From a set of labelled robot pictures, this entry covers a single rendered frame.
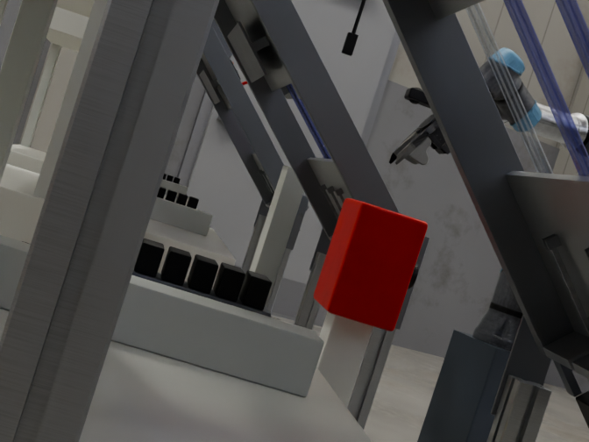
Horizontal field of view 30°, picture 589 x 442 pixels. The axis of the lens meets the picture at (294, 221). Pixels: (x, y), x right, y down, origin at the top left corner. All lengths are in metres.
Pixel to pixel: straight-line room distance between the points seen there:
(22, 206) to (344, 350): 0.66
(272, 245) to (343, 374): 1.29
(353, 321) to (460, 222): 5.84
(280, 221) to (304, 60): 0.95
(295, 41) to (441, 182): 5.34
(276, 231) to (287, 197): 0.09
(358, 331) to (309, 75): 0.55
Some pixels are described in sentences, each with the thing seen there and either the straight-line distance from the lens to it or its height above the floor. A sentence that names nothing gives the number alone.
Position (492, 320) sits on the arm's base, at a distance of 2.83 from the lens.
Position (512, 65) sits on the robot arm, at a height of 1.18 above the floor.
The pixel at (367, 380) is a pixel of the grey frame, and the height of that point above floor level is 0.49.
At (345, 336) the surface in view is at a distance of 1.56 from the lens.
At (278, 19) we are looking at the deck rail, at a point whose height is 1.04.
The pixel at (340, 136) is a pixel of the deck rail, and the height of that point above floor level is 0.88.
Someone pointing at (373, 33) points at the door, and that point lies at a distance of 6.81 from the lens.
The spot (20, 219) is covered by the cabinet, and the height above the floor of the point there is 0.57.
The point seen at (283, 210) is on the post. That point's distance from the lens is 2.83.
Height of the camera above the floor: 0.77
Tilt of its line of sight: 2 degrees down
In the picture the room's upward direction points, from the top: 18 degrees clockwise
